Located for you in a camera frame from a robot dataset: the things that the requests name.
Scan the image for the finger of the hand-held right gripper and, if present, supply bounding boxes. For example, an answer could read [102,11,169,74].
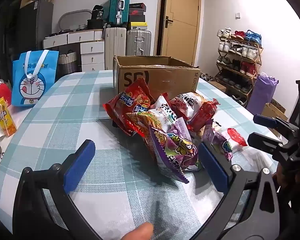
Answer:
[248,132,296,161]
[253,114,300,140]

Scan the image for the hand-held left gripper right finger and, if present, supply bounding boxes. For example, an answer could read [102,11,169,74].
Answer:
[195,142,291,240]

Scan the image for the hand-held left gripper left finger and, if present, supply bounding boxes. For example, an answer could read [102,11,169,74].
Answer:
[13,139,103,240]

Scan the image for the small purple snack bag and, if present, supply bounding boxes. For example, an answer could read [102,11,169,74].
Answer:
[202,120,234,162]

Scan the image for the large purple snack bag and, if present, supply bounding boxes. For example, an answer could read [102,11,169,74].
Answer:
[145,117,203,183]

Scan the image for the large red snack bag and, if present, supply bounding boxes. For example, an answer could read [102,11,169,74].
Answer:
[103,77,155,137]

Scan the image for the brown cardboard box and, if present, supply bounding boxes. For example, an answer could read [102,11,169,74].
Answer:
[112,55,200,97]

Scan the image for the person's right hand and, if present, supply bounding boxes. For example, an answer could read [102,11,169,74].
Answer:
[272,166,291,193]

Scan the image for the person's left hand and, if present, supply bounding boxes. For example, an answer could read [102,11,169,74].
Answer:
[119,222,154,240]

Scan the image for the printed cardboard box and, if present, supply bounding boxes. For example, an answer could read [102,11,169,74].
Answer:
[261,100,288,135]

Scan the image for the clear packet with red sweet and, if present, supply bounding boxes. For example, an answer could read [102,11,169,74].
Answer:
[221,127,248,153]

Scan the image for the red sausage packet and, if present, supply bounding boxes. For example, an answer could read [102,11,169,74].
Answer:
[187,98,220,132]

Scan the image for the shoe rack with shoes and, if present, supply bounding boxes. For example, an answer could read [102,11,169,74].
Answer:
[216,27,263,105]

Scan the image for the small plain cardboard box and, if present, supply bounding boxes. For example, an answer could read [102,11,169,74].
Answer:
[207,81,227,93]

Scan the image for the wooden shoe rack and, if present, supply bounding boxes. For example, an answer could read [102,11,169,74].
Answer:
[215,34,264,107]

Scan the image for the red and white snack bag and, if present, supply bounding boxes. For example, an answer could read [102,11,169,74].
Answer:
[169,92,208,120]

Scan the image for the pile of dark loose shoes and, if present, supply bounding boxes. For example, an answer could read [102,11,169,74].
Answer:
[199,72,215,82]

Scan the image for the white snack packet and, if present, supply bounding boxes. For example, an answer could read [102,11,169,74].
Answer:
[149,94,188,130]

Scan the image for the orange snack bag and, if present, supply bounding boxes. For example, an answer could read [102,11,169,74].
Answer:
[126,111,170,140]

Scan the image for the yellow drink carton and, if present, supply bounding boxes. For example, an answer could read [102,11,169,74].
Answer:
[0,97,17,137]

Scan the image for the blue cartoon tote bag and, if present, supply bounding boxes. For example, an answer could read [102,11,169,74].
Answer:
[11,50,59,106]

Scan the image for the wicker laundry basket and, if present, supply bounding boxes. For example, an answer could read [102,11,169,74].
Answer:
[58,50,78,75]

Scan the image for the red plush item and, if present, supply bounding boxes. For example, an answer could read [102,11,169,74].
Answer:
[0,79,12,107]

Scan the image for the white drawer cabinet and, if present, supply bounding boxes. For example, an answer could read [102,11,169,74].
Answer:
[43,29,106,72]

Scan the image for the cream suitcase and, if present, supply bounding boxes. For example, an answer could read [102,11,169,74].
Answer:
[104,27,127,70]

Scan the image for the wooden door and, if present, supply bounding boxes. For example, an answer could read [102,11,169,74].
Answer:
[160,0,202,67]

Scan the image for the silver suitcase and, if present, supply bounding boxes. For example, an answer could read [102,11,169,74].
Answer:
[126,29,152,56]

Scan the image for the black round box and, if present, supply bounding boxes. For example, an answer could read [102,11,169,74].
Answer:
[87,19,107,30]

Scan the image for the grey refrigerator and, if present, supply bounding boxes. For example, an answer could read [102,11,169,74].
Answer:
[17,0,54,55]

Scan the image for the yellow and black box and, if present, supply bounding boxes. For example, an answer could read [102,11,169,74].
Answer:
[127,22,148,32]

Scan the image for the black box with white label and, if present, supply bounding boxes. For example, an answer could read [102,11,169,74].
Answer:
[91,4,105,20]

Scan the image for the teal suitcase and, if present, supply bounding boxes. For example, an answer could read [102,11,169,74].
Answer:
[109,0,131,25]

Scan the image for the grey oval frame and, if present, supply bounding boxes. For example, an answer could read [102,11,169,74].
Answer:
[58,9,92,32]

